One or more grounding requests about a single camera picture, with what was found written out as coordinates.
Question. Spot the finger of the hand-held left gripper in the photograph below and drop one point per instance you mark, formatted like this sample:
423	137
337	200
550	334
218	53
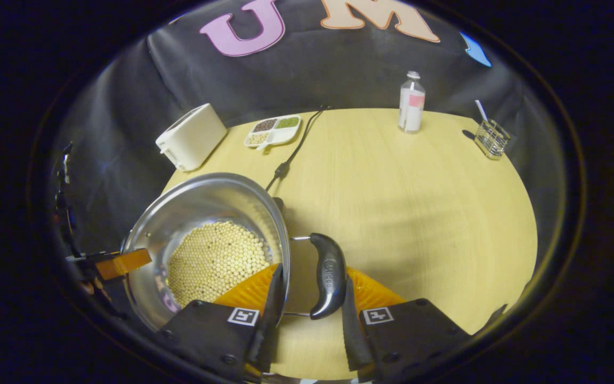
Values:
105	301
120	263

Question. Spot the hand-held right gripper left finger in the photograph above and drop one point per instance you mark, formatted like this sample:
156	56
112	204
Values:
271	325

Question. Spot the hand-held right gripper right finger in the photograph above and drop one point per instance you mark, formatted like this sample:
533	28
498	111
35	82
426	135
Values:
352	336

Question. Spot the pile of yellow soybeans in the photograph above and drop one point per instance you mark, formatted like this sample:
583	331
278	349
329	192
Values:
216	261

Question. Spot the white toaster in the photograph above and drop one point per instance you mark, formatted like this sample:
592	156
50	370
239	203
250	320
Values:
192	136

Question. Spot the white divided dish with beans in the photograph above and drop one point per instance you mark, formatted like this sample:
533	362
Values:
275	132

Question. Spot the clear bottle with pink label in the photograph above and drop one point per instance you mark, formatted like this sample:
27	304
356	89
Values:
411	106

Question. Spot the small clear glass cup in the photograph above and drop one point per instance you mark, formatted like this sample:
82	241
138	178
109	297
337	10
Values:
492	140

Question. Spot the white drinking straw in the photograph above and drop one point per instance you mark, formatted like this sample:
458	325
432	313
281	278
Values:
481	110

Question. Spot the black backdrop cloth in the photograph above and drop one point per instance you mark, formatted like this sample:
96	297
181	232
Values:
339	69

